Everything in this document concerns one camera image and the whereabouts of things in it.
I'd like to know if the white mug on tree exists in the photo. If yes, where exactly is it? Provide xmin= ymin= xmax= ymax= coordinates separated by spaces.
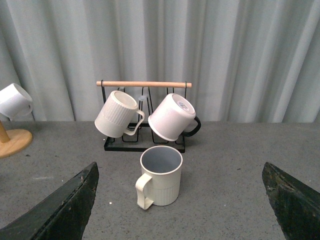
xmin=0 ymin=83 xmax=33 ymax=119

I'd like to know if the black wire mug rack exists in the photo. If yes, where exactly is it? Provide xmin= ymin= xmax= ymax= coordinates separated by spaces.
xmin=96 ymin=80 xmax=193 ymax=154

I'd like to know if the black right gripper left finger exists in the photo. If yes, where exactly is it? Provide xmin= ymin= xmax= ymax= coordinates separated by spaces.
xmin=0 ymin=162 xmax=99 ymax=240

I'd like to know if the white mug black handle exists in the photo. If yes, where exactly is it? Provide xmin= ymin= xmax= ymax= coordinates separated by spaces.
xmin=148 ymin=93 xmax=202 ymax=142

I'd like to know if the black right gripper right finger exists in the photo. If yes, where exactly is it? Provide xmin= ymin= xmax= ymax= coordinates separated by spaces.
xmin=262 ymin=162 xmax=320 ymax=240

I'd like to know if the cream ribbed mug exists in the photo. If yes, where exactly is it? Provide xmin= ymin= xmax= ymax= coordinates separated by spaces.
xmin=135 ymin=145 xmax=183 ymax=210
xmin=94 ymin=90 xmax=145 ymax=138

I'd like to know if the grey curtain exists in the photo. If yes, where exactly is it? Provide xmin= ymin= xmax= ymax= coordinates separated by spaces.
xmin=0 ymin=0 xmax=320 ymax=123

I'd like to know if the cream ribbed hanging mug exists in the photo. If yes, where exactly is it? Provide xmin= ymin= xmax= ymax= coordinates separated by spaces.
xmin=94 ymin=90 xmax=145 ymax=138

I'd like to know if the wooden mug tree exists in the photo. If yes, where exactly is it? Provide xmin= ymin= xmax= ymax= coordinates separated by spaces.
xmin=0 ymin=122 xmax=33 ymax=159

